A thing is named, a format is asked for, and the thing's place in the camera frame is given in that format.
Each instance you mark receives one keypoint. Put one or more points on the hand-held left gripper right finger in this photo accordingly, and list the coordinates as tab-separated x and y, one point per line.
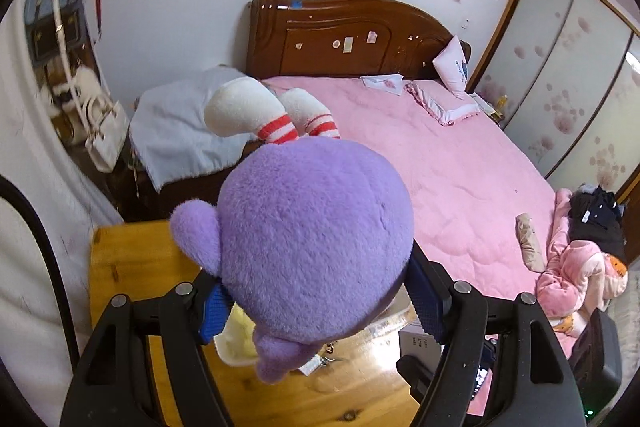
425	302

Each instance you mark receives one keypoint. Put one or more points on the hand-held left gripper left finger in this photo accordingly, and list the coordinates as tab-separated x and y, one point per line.
215	313

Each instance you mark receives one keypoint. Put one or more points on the yellow plush toy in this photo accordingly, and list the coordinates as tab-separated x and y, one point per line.
240	332

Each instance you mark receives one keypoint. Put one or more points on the white plastic bin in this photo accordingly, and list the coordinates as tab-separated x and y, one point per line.
235	355

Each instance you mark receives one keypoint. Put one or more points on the purple plush toy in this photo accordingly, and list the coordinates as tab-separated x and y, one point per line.
310	232

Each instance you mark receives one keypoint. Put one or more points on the beige cloth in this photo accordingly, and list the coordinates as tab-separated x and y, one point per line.
530	242

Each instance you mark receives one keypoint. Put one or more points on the pink bed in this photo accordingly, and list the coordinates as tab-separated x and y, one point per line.
450	167

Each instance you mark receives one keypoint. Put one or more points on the pink fleece clothes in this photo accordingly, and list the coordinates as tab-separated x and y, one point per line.
575	267

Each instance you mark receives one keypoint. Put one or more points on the black clothes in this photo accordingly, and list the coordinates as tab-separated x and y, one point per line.
595	217

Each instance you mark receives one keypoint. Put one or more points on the grey cloth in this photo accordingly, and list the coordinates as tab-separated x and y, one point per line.
170	122

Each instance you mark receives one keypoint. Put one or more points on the pink frilled pillow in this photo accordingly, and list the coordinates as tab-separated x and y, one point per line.
440	102

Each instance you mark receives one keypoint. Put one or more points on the white handbag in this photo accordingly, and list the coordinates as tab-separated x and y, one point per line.
107	132

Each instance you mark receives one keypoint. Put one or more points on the white paper sheet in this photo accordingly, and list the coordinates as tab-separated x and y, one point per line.
382	84

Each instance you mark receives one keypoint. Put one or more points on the white pillow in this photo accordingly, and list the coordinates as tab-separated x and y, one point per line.
452	67

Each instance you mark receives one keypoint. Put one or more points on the floral sliding wardrobe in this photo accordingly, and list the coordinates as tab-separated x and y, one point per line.
575	82

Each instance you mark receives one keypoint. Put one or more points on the white fluffy bag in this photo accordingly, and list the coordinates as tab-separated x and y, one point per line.
80	82

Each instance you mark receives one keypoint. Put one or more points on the brown wooden headboard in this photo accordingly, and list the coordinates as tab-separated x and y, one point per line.
325	37

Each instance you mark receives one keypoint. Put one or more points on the blue denim bag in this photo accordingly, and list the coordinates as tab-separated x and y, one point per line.
50	7

